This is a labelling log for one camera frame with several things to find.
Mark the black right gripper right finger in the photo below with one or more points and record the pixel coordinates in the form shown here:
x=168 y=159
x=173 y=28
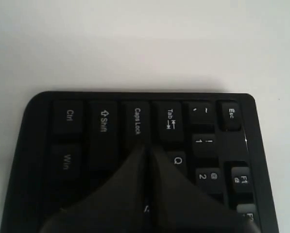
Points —
x=178 y=206

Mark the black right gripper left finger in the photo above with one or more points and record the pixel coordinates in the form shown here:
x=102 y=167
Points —
x=115 y=207

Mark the black acer keyboard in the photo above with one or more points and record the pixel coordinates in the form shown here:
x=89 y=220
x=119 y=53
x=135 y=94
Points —
x=103 y=162

